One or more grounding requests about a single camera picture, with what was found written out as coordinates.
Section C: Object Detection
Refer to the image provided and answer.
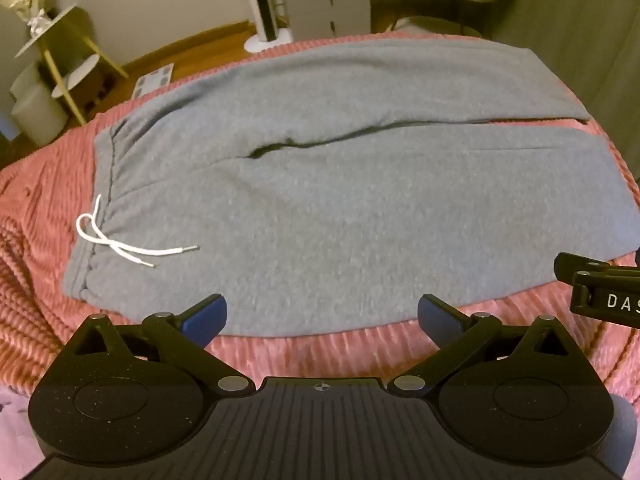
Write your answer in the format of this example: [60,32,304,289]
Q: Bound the wrapped flower bouquet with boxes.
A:
[0,0,51,38]

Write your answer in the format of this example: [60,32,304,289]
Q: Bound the grey pants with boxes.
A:
[61,39,640,338]

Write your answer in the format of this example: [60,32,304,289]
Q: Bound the pink ribbed blanket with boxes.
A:
[0,30,640,411]

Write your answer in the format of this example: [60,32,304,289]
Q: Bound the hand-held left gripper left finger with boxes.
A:
[65,294,256,396]

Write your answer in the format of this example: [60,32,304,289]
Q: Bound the grey drawer cabinet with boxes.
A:
[280,0,373,41]

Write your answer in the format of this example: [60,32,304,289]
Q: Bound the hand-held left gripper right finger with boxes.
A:
[392,294,581,396]

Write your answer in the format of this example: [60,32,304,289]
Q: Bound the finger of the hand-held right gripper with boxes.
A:
[554,252,640,282]

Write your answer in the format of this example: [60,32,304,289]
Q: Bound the gold-legged side table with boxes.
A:
[14,4,130,126]

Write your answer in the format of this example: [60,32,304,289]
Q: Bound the white bathroom scale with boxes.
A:
[131,62,175,98]

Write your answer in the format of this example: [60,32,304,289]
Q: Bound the grey round ottoman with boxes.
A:
[10,60,68,146]

